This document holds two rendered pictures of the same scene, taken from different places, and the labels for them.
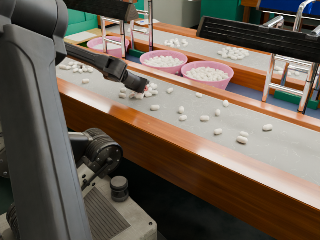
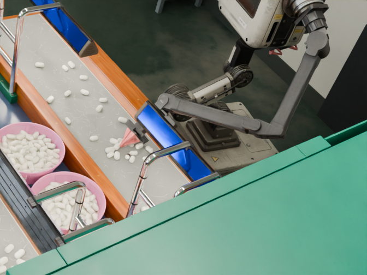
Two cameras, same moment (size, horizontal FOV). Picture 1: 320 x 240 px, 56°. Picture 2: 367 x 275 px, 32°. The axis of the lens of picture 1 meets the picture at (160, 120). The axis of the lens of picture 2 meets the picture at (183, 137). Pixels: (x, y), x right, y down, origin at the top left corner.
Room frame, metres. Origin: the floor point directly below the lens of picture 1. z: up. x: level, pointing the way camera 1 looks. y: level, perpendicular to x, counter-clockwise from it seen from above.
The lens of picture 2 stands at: (3.08, 0.28, 2.47)
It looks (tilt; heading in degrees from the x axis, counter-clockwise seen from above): 41 degrees down; 180
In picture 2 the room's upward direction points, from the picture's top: 20 degrees clockwise
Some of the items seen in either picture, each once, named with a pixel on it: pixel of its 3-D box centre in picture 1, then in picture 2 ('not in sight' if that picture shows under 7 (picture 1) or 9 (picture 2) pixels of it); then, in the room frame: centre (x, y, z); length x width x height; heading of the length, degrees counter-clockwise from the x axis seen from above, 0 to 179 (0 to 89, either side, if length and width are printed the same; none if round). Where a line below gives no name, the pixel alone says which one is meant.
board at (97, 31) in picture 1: (85, 35); not in sight; (2.02, 0.50, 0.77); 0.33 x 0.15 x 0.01; 142
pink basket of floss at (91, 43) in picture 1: (108, 49); not in sight; (1.89, 0.33, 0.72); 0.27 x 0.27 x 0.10
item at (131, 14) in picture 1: (85, 2); (200, 167); (1.56, 0.37, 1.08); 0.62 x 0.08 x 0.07; 52
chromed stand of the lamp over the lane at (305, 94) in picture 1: (282, 83); (25, 42); (1.03, -0.46, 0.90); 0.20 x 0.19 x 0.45; 52
